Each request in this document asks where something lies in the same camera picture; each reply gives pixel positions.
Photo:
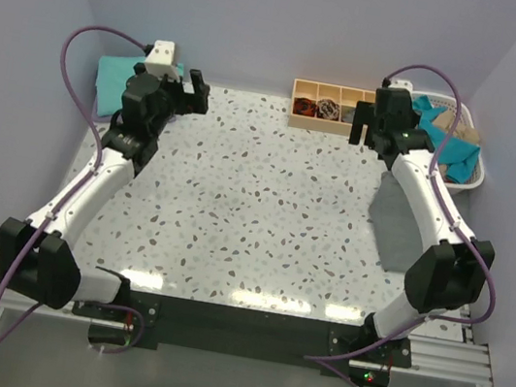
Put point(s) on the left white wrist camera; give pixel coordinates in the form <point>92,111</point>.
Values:
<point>161,61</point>

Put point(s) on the grey rolled sock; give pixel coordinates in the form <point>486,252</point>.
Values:
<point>347,114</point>

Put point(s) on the folded lavender t shirt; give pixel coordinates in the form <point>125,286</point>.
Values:
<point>100,118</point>

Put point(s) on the wooden compartment tray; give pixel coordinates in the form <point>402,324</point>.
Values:
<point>345,96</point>

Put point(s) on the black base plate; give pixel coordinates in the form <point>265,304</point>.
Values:
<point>275,337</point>

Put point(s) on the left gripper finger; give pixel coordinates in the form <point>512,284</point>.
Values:
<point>198,99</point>
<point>180,95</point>

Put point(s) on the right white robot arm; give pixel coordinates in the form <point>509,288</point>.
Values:
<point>450,273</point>

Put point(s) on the aluminium rail frame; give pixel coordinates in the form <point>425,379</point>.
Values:
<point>427,356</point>

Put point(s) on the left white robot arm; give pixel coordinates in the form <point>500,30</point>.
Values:
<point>36,253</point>

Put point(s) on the red black rolled sock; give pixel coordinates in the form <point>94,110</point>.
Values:
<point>305,107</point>

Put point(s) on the brown white rolled sock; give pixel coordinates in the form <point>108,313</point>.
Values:
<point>328,109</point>

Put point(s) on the beige t shirt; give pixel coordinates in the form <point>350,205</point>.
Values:
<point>460,155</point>

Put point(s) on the white laundry basket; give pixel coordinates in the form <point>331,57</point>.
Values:
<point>449,102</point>

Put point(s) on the teal t shirt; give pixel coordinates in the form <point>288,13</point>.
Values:
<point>429,112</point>

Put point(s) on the folded grey t shirt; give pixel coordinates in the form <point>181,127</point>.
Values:
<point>396,232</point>

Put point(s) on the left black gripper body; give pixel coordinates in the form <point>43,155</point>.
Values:
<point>169,109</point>

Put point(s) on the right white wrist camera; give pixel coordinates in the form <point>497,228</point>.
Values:
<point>398,83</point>

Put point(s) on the folded mint t shirt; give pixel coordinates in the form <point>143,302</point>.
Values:
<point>112,75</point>

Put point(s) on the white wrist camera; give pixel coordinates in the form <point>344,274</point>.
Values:
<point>398,83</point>
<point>161,61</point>

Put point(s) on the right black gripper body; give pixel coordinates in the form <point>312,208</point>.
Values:
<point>414,119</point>

